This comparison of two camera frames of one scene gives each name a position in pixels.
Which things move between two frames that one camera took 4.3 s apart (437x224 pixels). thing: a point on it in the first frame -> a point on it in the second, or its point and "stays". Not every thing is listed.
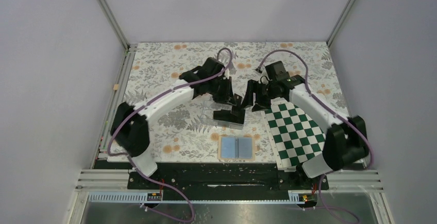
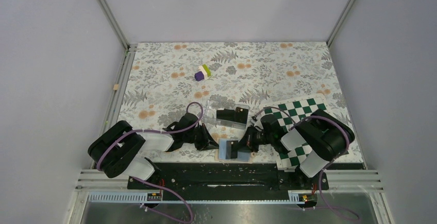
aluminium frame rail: x=118 y=98 stays
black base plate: x=229 y=178 stays
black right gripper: x=253 y=86 -> x=248 y=143
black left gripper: x=228 y=97 -> x=205 y=144
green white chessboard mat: x=296 y=136 stays
